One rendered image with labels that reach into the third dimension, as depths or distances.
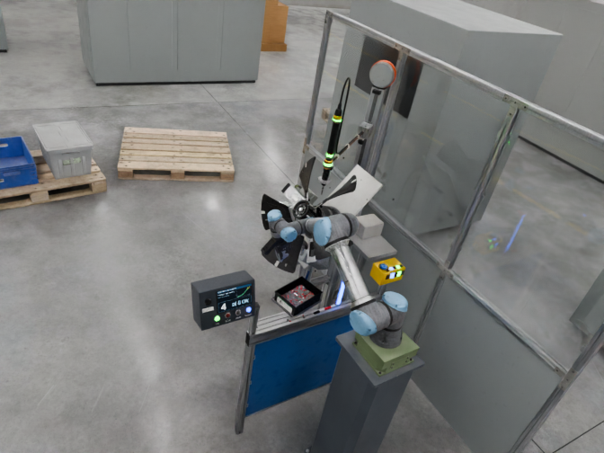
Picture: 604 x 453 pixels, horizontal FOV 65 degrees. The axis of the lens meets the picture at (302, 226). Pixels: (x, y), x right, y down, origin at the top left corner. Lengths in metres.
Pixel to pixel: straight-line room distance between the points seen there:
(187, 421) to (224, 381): 0.35
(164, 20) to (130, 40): 0.56
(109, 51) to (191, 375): 5.37
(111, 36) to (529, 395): 6.67
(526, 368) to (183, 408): 1.99
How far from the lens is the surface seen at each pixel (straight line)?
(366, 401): 2.33
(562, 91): 8.34
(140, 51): 7.72
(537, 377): 2.81
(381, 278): 2.65
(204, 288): 2.08
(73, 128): 5.30
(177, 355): 3.45
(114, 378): 3.38
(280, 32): 10.71
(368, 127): 3.01
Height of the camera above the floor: 2.66
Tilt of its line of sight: 34 degrees down
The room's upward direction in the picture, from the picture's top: 11 degrees clockwise
